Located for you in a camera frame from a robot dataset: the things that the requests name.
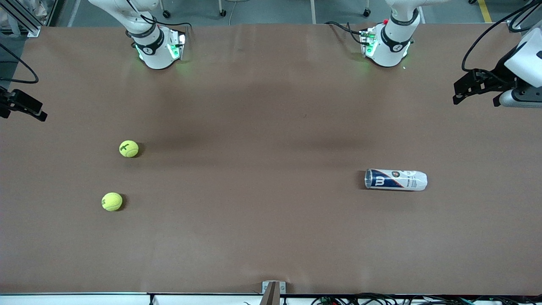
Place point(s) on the metal base connector plate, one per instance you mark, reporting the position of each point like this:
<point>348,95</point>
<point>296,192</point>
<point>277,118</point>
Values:
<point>365,40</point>
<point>181,42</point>

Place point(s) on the brown paper table cover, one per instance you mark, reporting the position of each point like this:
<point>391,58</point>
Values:
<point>271,233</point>

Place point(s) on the white vertical pole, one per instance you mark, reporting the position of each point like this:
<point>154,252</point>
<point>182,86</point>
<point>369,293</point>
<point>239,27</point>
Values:
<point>313,10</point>

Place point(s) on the white table edge rail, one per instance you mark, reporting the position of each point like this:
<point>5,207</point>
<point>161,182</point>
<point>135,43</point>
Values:
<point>63,300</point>

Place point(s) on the aluminium frame profile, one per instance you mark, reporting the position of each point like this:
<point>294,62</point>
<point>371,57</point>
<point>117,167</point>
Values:
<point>31,29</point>
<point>514,26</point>

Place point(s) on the yellow tennis ball brown print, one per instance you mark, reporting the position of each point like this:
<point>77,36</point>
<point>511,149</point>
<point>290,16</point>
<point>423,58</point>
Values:
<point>111,202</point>

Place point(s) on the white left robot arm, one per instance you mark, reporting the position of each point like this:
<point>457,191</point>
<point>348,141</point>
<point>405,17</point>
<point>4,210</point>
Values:
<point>391,51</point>

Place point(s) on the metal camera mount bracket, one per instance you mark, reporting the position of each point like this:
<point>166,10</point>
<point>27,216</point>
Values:
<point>273,294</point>

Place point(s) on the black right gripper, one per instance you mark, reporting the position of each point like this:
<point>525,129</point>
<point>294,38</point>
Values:
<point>5,106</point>

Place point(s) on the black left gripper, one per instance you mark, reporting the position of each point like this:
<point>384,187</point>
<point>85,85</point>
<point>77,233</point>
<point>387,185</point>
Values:
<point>501,74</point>

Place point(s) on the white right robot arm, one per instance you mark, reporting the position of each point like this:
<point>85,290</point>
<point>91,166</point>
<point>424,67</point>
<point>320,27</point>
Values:
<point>154,55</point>

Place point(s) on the clear tennis ball can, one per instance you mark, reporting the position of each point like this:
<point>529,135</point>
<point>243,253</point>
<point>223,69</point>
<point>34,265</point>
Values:
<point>396,180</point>

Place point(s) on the yellow tennis ball black print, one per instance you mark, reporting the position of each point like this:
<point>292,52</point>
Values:
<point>128,149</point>

